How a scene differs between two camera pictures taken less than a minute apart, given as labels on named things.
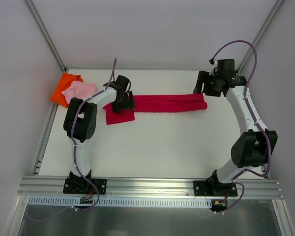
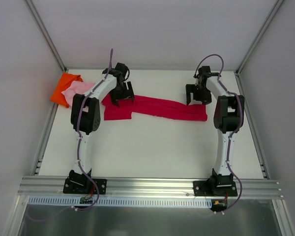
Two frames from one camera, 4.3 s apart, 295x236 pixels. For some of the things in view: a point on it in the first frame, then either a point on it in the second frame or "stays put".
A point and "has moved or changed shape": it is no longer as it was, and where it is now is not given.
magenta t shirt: [157, 103] has moved or changed shape
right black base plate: [214, 188] stays put
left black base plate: [81, 186] stays put
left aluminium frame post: [47, 37] stays put
